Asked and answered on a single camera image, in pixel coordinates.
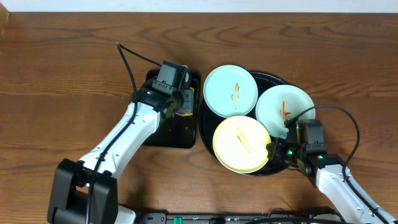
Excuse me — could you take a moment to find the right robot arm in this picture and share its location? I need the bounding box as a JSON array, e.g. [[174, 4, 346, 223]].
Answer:
[[266, 120, 397, 223]]

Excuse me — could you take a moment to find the orange green scrub sponge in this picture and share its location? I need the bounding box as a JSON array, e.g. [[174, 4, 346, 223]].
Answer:
[[175, 87, 195, 116]]

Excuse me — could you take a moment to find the yellow plate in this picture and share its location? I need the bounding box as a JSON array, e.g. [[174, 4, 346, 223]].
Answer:
[[212, 116, 271, 174]]

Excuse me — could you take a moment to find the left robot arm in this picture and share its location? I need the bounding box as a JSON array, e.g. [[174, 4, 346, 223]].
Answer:
[[47, 80, 195, 223]]

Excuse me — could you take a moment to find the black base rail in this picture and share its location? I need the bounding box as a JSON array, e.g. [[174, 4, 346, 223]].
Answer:
[[134, 207, 345, 224]]

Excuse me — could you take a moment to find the round black tray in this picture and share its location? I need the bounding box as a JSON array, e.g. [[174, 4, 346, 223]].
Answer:
[[198, 71, 312, 177]]

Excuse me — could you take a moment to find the pale green plate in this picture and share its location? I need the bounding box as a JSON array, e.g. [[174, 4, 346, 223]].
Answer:
[[256, 85, 314, 139]]

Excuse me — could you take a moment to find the black rectangular tray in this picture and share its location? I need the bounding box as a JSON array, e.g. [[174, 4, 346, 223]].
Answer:
[[143, 70, 201, 149]]

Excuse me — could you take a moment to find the light blue plate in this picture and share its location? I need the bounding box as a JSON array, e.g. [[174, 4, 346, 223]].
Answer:
[[203, 65, 258, 118]]

